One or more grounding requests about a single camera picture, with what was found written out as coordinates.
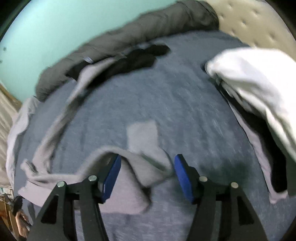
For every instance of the wooden furniture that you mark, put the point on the wooden furniture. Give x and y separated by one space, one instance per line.
7 212

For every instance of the beige striped curtain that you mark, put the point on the beige striped curtain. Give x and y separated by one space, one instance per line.
7 112

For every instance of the cream tufted headboard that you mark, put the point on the cream tufted headboard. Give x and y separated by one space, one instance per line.
256 23

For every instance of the blue patterned bed sheet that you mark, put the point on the blue patterned bed sheet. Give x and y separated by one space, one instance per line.
193 119

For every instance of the black garment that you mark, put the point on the black garment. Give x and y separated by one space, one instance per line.
137 58

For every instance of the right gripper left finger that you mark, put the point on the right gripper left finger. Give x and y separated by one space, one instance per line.
56 219

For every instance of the person left hand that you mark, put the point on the person left hand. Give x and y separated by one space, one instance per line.
21 221

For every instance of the grey quilted sweatshirt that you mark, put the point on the grey quilted sweatshirt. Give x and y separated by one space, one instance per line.
144 162

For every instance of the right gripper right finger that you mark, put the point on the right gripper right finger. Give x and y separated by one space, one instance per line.
238 221

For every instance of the dark grey rolled duvet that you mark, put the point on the dark grey rolled duvet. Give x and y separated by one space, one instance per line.
180 17

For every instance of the white folded garment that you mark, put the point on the white folded garment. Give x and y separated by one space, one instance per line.
265 79

